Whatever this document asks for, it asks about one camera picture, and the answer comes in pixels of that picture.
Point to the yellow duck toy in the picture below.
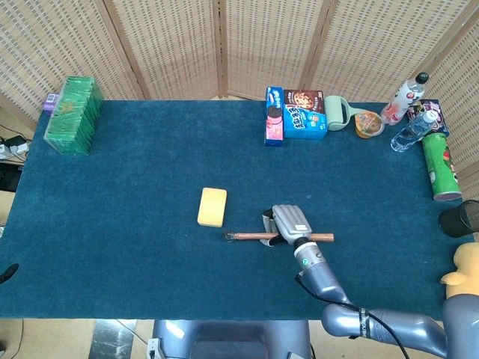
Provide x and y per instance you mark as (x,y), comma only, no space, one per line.
(466,265)

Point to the blue snack box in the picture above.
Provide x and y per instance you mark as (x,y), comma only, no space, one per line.
(305,125)

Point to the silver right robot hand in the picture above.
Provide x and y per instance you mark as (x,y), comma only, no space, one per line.
(290,222)

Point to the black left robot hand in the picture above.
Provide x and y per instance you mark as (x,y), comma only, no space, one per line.
(8,272)

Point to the orange jelly cup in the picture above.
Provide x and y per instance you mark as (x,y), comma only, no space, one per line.
(369,125)

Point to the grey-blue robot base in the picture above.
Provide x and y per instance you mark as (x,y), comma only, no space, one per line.
(232,340)

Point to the pale green lint roller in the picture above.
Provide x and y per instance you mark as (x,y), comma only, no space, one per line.
(335,112)

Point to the small purple box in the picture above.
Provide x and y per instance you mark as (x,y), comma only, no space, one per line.
(50,101)

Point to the clear water bottle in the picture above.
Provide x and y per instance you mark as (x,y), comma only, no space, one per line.
(409,132)

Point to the dark purple snack box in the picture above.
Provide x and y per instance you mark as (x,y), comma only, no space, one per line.
(438,112)

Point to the yellow sponge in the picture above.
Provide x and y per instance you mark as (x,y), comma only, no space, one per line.
(212,206)

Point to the blue Oreo cookie box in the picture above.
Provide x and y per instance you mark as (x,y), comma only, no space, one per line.
(274,119)

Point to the black mesh cup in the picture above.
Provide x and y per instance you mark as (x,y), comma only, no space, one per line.
(458,220)

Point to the black power adapter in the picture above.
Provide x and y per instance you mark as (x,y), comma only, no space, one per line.
(15,141)

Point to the green chips can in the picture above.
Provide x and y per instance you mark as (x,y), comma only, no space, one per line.
(441,168)

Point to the black equipment case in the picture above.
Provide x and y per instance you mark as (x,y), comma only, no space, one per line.
(9,178)

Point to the white power strip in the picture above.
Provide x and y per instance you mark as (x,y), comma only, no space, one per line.
(16,151)

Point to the blue table cloth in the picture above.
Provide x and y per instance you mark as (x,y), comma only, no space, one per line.
(149,168)

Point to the woven folding screen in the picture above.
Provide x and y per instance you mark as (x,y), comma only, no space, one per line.
(179,37)

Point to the clear box of green packets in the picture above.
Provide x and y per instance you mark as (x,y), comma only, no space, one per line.
(73,117)

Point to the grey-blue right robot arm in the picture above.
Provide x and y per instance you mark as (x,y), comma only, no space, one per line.
(322,276)

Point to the white drink bottle black cap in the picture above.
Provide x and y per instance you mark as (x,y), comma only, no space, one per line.
(404,98)

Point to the brown snack box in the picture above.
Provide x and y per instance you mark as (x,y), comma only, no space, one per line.
(304,98)

